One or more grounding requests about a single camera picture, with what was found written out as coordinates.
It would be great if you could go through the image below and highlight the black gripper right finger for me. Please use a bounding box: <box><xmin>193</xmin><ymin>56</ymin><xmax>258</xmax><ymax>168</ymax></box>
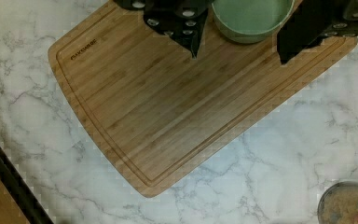
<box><xmin>277</xmin><ymin>0</ymin><xmax>358</xmax><ymax>64</ymax></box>

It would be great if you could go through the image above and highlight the clear cereal jar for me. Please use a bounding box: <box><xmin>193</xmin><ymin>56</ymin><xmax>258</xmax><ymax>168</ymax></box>
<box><xmin>317</xmin><ymin>182</ymin><xmax>358</xmax><ymax>224</ymax></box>

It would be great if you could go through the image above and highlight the green ceramic bowl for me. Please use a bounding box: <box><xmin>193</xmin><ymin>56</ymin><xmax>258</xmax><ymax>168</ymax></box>
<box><xmin>212</xmin><ymin>0</ymin><xmax>295</xmax><ymax>44</ymax></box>

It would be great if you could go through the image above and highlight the wooden drawer cabinet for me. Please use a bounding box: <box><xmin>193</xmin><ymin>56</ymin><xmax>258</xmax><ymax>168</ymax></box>
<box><xmin>0</xmin><ymin>148</ymin><xmax>54</xmax><ymax>224</ymax></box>

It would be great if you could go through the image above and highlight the bamboo cutting board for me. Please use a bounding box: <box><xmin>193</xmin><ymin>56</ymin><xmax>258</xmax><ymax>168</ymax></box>
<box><xmin>48</xmin><ymin>2</ymin><xmax>357</xmax><ymax>197</ymax></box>

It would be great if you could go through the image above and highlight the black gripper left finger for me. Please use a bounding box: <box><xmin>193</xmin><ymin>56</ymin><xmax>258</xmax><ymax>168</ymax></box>
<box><xmin>114</xmin><ymin>0</ymin><xmax>214</xmax><ymax>58</ymax></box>

